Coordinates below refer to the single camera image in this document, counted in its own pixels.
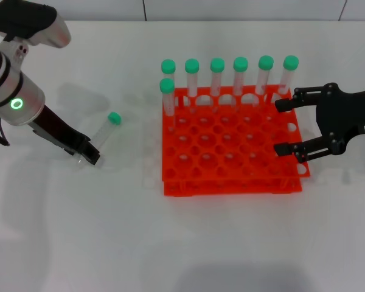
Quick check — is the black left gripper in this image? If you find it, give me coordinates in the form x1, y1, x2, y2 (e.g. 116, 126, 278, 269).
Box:
30, 105, 102, 167

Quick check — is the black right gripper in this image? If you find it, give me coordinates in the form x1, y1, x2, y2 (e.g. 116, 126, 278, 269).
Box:
273, 82, 365, 162

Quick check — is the green capped clear test tube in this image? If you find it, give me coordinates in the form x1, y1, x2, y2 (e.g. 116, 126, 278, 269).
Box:
184, 58, 200, 113
161, 59, 176, 92
254, 55, 274, 107
276, 55, 299, 95
210, 57, 226, 112
159, 78, 176, 133
78, 111, 122, 165
233, 57, 249, 109

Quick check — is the orange plastic test tube rack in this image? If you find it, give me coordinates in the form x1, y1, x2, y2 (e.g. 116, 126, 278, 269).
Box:
161, 85, 311, 198

